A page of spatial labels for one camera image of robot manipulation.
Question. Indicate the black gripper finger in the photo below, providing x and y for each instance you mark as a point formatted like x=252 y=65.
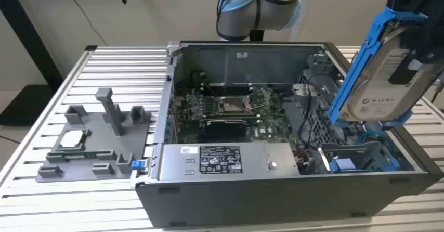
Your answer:
x=405 y=70

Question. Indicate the hard disk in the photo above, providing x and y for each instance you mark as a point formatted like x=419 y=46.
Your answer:
x=381 y=86

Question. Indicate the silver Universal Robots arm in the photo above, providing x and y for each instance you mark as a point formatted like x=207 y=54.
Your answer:
x=243 y=13

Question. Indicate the blue disk carrier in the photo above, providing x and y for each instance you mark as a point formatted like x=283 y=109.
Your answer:
x=341 y=165

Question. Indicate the grey perforated drive cage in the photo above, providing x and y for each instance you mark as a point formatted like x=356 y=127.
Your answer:
x=312 y=117

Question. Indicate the green motherboard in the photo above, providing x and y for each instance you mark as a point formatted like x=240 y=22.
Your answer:
x=271 y=128

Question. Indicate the CPU socket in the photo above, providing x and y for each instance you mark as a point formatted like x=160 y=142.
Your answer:
x=231 y=104

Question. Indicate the thin metal locking lever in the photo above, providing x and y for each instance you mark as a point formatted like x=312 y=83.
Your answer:
x=211 y=90

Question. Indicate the black graphics card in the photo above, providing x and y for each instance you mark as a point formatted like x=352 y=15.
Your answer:
x=225 y=130

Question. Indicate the open black PC case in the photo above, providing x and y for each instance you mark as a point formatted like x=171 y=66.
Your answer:
x=243 y=200

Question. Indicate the silver power supply unit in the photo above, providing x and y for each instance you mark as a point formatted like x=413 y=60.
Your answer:
x=173 y=164

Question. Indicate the blue case latch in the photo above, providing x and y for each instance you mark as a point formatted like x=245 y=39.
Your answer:
x=137 y=164

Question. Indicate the grey parts rack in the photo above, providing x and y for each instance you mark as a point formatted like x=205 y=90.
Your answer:
x=104 y=138

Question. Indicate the green RAM stick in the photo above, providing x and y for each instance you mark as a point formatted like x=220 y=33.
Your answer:
x=92 y=154

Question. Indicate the silver CPU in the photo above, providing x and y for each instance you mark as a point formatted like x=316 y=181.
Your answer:
x=72 y=139

